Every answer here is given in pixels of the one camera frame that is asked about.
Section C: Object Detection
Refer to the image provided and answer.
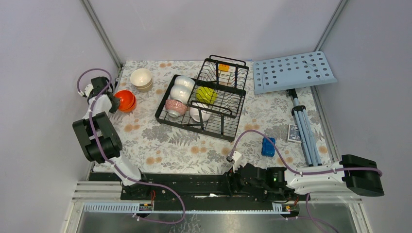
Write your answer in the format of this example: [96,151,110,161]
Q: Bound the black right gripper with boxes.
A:
[218,160,267,197]

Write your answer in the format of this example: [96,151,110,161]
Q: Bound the orange bowl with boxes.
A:
[114,90,135,110]
[122,100,137,113]

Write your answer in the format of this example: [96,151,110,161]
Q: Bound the beige patterned bowl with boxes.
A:
[130,68,152,87]

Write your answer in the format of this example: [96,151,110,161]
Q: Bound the plain beige bowl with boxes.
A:
[135,80,153,92]

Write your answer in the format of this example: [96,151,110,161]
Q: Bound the pink patterned bowl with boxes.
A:
[165,99,188,117]

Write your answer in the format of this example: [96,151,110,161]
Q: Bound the black wire dish rack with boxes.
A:
[155,55,249,142]

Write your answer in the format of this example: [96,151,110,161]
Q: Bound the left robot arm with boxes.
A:
[72,77,151,200]

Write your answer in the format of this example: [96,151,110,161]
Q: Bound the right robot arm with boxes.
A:
[227,152,384,200]

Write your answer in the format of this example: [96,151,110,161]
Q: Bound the white bowl in rack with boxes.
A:
[170,85,191,105]

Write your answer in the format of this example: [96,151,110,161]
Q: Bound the yellow-green bowl in rack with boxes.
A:
[196,86,218,104]

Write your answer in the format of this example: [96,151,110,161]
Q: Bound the blue toy car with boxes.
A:
[261,137,276,157]

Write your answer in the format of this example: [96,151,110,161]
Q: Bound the floral table mat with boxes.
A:
[93,60,332,177]

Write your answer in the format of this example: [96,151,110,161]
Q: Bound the blue card deck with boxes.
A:
[287,125,302,143]

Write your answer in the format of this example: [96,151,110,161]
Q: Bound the white bowl upper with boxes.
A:
[174,75,195,90]

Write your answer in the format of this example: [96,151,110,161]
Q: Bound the blue tripod legs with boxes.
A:
[287,89,322,166]

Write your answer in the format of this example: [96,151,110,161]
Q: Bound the white bowl front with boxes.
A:
[189,102,211,123]

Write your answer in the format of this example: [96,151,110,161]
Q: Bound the yellow toy block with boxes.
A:
[218,64,230,72]

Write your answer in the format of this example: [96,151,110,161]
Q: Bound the blue perforated stand tray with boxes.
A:
[253,51,337,95]

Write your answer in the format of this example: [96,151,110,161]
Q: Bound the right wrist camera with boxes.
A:
[226,151,242,172]

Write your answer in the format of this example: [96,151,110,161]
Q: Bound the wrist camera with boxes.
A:
[226,151,242,172]
[78,84,93,98]

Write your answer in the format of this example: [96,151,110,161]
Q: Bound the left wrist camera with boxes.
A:
[78,84,93,98]

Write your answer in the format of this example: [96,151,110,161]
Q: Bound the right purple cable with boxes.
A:
[226,129,384,178]

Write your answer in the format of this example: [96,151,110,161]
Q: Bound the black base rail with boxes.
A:
[88,172,311,213]

